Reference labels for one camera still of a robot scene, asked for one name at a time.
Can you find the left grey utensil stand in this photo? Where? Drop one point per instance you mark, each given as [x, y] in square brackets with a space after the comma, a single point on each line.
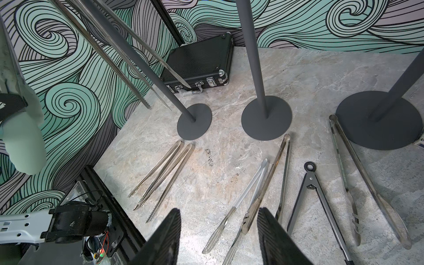
[195, 120]

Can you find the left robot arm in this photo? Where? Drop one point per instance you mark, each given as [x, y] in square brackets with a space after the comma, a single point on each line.
[64, 224]

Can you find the grey utensil stand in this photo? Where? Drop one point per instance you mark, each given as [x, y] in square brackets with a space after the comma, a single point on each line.
[266, 117]
[384, 120]
[195, 120]

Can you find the right grey utensil stand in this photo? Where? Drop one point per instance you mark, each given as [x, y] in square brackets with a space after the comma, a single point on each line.
[384, 120]

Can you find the dark slim steel tongs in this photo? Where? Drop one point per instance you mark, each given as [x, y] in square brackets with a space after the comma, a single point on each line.
[253, 209]

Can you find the long steel tweezers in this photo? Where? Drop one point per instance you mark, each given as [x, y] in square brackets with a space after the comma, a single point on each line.
[176, 145]
[175, 164]

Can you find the middle grey utensil stand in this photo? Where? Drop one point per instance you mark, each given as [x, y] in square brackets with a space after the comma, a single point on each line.
[266, 117]

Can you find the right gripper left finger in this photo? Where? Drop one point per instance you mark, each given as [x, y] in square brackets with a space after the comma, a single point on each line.
[162, 248]

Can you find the slim silver tweezer tongs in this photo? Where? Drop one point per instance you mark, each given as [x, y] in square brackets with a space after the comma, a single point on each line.
[256, 181]

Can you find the black aluminium case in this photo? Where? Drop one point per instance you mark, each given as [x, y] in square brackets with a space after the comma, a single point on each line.
[205, 64]

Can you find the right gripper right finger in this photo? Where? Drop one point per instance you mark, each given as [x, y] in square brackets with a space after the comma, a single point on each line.
[277, 248]

